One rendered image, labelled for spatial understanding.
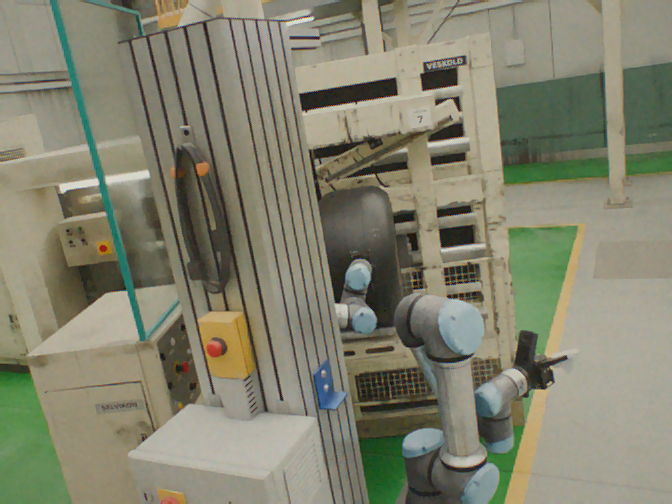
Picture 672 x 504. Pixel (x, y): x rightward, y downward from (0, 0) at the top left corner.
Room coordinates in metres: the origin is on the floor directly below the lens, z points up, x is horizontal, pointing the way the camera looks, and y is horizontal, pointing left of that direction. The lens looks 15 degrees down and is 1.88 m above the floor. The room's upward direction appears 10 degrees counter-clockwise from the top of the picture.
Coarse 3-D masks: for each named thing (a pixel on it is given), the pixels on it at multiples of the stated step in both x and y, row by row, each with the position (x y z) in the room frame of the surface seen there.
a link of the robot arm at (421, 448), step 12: (420, 432) 1.46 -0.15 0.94; (432, 432) 1.44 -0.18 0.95; (408, 444) 1.41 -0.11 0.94; (420, 444) 1.39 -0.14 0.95; (432, 444) 1.38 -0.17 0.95; (444, 444) 1.39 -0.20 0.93; (408, 456) 1.39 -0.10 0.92; (420, 456) 1.37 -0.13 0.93; (432, 456) 1.36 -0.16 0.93; (408, 468) 1.40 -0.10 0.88; (420, 468) 1.37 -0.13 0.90; (432, 468) 1.34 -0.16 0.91; (408, 480) 1.41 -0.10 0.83; (420, 480) 1.37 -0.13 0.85
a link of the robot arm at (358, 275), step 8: (352, 264) 1.87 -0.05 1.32; (360, 264) 1.84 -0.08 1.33; (352, 272) 1.80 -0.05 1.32; (360, 272) 1.80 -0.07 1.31; (368, 272) 1.82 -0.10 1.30; (352, 280) 1.80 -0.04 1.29; (360, 280) 1.79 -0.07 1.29; (368, 280) 1.80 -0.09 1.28; (352, 288) 1.79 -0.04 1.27; (360, 288) 1.79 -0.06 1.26
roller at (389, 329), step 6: (390, 324) 2.28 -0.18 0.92; (342, 330) 2.31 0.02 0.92; (348, 330) 2.30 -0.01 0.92; (354, 330) 2.29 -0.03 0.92; (378, 330) 2.27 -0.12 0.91; (384, 330) 2.27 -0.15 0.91; (390, 330) 2.26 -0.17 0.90; (342, 336) 2.29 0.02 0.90; (348, 336) 2.29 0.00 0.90; (354, 336) 2.28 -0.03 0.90; (360, 336) 2.28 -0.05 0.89; (366, 336) 2.28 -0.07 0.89; (372, 336) 2.28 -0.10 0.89
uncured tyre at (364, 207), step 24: (336, 192) 2.42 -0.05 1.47; (360, 192) 2.37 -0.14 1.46; (384, 192) 2.41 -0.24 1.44; (336, 216) 2.26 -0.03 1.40; (360, 216) 2.24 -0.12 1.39; (384, 216) 2.24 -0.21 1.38; (336, 240) 2.20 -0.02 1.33; (360, 240) 2.18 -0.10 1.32; (384, 240) 2.18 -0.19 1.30; (336, 264) 2.16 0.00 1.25; (384, 264) 2.15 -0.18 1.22; (336, 288) 2.16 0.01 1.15; (384, 288) 2.15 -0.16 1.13; (384, 312) 2.19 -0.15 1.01
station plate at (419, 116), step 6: (414, 108) 2.57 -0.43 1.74; (420, 108) 2.57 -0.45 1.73; (426, 108) 2.57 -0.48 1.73; (414, 114) 2.57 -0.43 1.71; (420, 114) 2.57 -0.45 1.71; (426, 114) 2.57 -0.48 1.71; (414, 120) 2.57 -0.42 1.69; (420, 120) 2.57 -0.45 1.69; (426, 120) 2.57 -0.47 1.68; (414, 126) 2.57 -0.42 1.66; (420, 126) 2.57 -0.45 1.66
